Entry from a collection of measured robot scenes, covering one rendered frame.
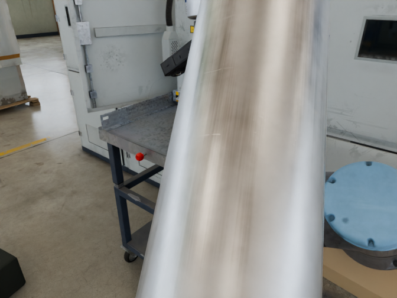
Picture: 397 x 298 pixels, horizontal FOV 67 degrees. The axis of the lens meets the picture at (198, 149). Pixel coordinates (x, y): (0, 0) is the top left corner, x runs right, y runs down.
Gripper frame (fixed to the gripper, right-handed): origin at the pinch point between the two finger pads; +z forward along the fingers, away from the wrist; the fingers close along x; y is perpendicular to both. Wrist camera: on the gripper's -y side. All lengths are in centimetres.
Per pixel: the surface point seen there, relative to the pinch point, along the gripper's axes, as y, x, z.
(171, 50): -71, 64, -14
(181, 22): -72, 72, -26
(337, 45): -6, 94, -13
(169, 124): -65, 52, 19
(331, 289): 19.4, 20.7, 40.6
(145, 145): -57, 31, 21
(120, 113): -83, 39, 13
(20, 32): -1163, 429, -72
